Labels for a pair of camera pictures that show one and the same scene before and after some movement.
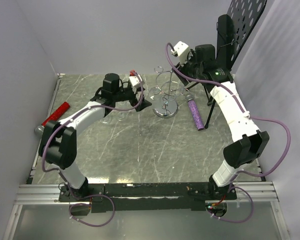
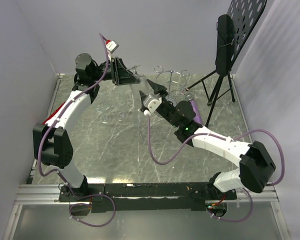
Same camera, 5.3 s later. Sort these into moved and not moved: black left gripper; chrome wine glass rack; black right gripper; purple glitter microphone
Moved: black right gripper; black left gripper
Not moved: chrome wine glass rack; purple glitter microphone
